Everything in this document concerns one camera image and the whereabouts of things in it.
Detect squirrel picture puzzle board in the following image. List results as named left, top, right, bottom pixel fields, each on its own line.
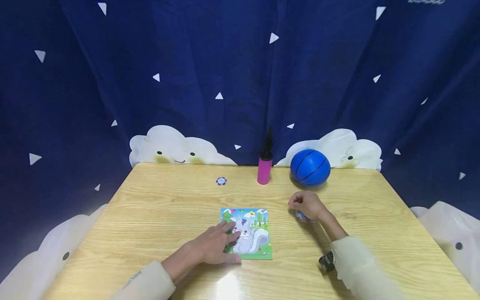
left=220, top=207, right=274, bottom=261

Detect loose puzzle pieces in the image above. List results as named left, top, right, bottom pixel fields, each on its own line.
left=295, top=210, right=333, bottom=223

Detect person's left hand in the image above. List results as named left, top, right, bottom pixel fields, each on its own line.
left=186, top=220, right=243, bottom=265

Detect black wrist band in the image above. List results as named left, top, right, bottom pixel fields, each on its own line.
left=318, top=250, right=337, bottom=274

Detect person's left forearm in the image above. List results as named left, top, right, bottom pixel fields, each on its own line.
left=108, top=248, right=196, bottom=300

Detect pink and black air pump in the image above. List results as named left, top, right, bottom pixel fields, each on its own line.
left=257, top=126, right=274, bottom=185

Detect blue ball with black lines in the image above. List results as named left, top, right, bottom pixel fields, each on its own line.
left=290, top=149, right=332, bottom=187

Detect person's right hand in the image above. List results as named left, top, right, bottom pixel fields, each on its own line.
left=287, top=190, right=328, bottom=222

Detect person's right forearm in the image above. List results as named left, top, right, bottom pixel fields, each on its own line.
left=317, top=211, right=410, bottom=300

